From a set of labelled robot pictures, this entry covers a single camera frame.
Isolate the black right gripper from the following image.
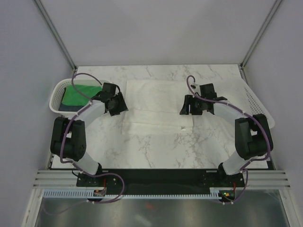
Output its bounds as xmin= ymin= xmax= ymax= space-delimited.
xmin=179 ymin=95 xmax=206 ymax=115

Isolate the white fluffy towel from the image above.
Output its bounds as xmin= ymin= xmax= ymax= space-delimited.
xmin=122 ymin=79 xmax=193 ymax=135

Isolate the green towel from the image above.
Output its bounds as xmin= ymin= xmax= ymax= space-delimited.
xmin=62 ymin=85 xmax=102 ymax=106

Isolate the dark blue towel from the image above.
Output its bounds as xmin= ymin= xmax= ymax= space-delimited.
xmin=59 ymin=103 xmax=84 ymax=112

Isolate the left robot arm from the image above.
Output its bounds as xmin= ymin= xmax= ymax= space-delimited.
xmin=50 ymin=83 xmax=128 ymax=186

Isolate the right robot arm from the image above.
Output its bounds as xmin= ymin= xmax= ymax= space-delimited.
xmin=179 ymin=82 xmax=273 ymax=186

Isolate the white perforated basket right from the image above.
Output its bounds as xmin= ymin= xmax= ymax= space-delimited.
xmin=214 ymin=79 xmax=275 ymax=129

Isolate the white perforated basket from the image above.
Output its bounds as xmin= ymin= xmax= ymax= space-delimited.
xmin=214 ymin=79 xmax=275 ymax=129
xmin=49 ymin=79 xmax=115 ymax=119

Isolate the white perforated basket left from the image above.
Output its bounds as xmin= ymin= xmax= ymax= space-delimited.
xmin=49 ymin=79 xmax=115 ymax=119

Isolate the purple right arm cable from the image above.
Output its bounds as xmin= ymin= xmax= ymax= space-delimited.
xmin=187 ymin=75 xmax=272 ymax=204

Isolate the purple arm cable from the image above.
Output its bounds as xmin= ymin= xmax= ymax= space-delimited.
xmin=187 ymin=75 xmax=272 ymax=204
xmin=61 ymin=73 xmax=126 ymax=204

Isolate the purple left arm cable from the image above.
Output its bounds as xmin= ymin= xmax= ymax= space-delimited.
xmin=61 ymin=73 xmax=126 ymax=204

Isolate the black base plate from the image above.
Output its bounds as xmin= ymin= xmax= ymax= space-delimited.
xmin=76 ymin=169 xmax=244 ymax=193

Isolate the aluminium front rail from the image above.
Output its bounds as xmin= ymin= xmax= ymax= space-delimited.
xmin=34 ymin=169 xmax=291 ymax=190

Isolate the white slotted cable duct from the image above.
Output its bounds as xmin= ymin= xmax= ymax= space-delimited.
xmin=43 ymin=188 xmax=236 ymax=199

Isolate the left aluminium frame post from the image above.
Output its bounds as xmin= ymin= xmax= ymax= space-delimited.
xmin=33 ymin=0 xmax=77 ymax=72

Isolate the aluminium frame post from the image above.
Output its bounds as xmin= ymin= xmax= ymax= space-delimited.
xmin=239 ymin=0 xmax=284 ymax=70
xmin=33 ymin=0 xmax=77 ymax=72

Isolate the right aluminium frame post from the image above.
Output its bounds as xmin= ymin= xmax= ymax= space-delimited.
xmin=239 ymin=0 xmax=284 ymax=70

